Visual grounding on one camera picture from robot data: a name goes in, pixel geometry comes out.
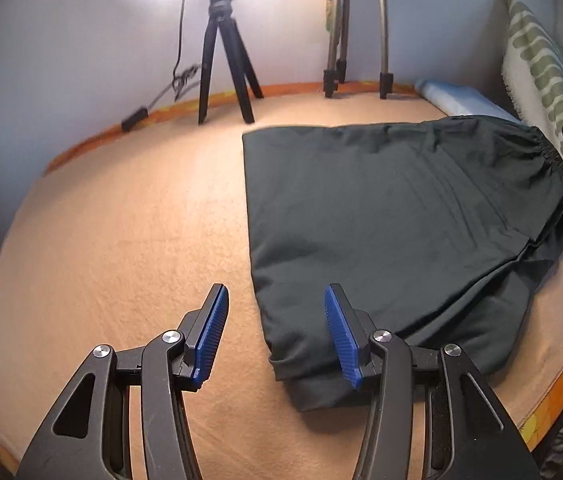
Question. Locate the black pants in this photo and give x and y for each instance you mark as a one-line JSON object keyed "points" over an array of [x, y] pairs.
{"points": [[386, 220]]}

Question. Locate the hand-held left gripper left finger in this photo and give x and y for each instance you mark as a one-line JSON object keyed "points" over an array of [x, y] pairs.
{"points": [[211, 330]]}

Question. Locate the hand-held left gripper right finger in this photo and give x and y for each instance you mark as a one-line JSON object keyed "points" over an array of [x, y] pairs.
{"points": [[342, 335]]}

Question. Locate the folded light blue cloth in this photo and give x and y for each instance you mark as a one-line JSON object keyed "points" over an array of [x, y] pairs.
{"points": [[461, 100]]}

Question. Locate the peach blanket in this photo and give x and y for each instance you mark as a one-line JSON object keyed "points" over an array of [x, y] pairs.
{"points": [[111, 235]]}

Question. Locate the small black tripod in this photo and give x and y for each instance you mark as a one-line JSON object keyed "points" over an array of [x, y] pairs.
{"points": [[211, 60]]}

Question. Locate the tall silver tripod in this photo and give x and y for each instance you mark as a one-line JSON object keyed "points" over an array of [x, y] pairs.
{"points": [[384, 35]]}

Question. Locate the green striped cushion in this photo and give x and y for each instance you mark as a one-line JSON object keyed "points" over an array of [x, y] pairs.
{"points": [[536, 60]]}

